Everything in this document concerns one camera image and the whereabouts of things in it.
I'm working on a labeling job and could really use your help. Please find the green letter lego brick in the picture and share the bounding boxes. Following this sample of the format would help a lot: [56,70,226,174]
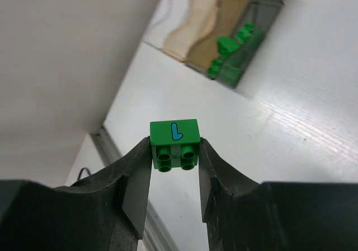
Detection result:
[150,119,201,173]

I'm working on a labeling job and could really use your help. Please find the green 2x4 lego brick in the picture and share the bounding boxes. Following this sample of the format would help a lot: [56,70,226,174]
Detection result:
[234,22,255,44]

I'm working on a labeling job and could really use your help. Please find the small green lego brick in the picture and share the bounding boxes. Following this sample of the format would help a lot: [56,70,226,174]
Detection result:
[208,58,223,79]

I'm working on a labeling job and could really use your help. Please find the aluminium rail front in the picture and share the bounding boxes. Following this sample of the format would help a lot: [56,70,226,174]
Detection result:
[91,126,178,250]

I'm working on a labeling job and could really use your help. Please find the green 2x2 lego brick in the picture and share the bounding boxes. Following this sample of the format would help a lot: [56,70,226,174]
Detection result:
[217,36,240,59]

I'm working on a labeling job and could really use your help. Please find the clear compartment container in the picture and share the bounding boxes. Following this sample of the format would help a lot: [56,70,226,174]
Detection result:
[144,0,285,88]

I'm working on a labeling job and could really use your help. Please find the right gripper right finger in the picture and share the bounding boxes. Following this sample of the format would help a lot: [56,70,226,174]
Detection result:
[199,139,357,250]

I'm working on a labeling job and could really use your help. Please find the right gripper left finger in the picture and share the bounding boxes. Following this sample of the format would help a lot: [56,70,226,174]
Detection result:
[1,138,152,250]

